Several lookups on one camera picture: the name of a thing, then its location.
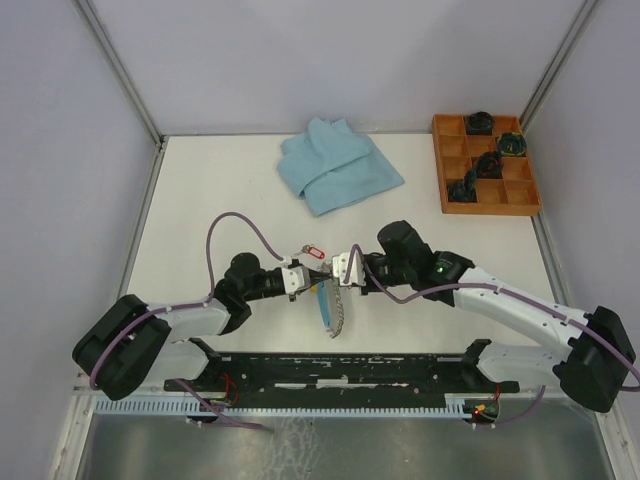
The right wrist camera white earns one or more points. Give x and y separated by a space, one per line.
347 270

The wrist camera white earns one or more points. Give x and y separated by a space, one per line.
347 270
295 279

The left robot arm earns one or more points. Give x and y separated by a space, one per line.
135 343

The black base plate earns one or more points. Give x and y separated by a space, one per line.
343 381

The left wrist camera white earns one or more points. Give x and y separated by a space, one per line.
295 279

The light blue cloth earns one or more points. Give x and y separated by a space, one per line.
329 167

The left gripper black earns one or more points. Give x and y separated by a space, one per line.
314 277

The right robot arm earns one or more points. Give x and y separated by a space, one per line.
587 355

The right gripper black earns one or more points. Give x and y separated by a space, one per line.
369 287

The metal key organizer plate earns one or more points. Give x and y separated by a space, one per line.
329 294

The wooden compartment tray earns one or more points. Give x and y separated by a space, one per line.
483 165

